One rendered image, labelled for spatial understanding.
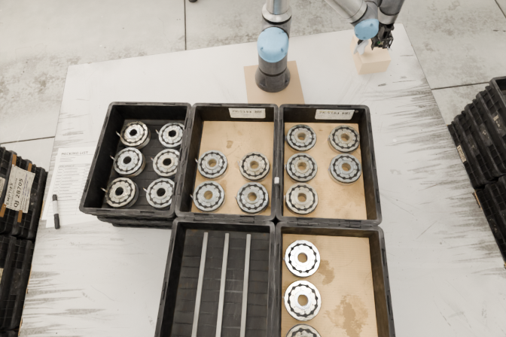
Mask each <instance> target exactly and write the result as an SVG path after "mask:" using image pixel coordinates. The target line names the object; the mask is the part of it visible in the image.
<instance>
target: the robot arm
mask: <svg viewBox="0 0 506 337"><path fill-rule="evenodd" d="M325 1H326V2H327V3H328V4H329V5H330V6H331V7H332V8H333V9H334V10H335V11H336V12H338V13H339V14H340V15H341V16H342V17H343V18H344V19H346V20H347V21H348V22H349V23H350V24H351V25H352V26H354V32H355V36H356V37H357V38H358V39H359V40H358V42H357V44H356V45H355V49H354V51H353V54H356V53H357V52H359V53H360V55H362V54H363V53H364V49H365V47H366V46H367V45H368V44H369V40H368V39H371V42H372V44H371V46H370V47H371V49H372V50H373V49H374V48H375V47H378V48H382V49H386V48H387V50H389V49H391V51H392V48H391V45H392V42H393V40H394V38H393V36H392V32H391V31H394V28H395V27H394V24H395V21H396V19H397V18H398V15H399V13H400V11H401V8H402V6H403V4H404V1H405V0H325ZM377 7H379V9H378V8H377ZM291 16H292V9H291V6H290V4H289V0H267V3H266V4H265V5H264V6H263V8H262V25H261V33H260V35H259V37H258V42H257V49H258V68H257V70H256V72H255V82H256V84H257V86H258V87H259V88H260V89H261V90H263V91H265V92H268V93H277V92H280V91H282V90H284V89H285V88H286V87H287V86H288V85H289V82H290V77H291V75H290V71H289V69H288V66H287V61H288V47H289V36H290V28H291Z"/></svg>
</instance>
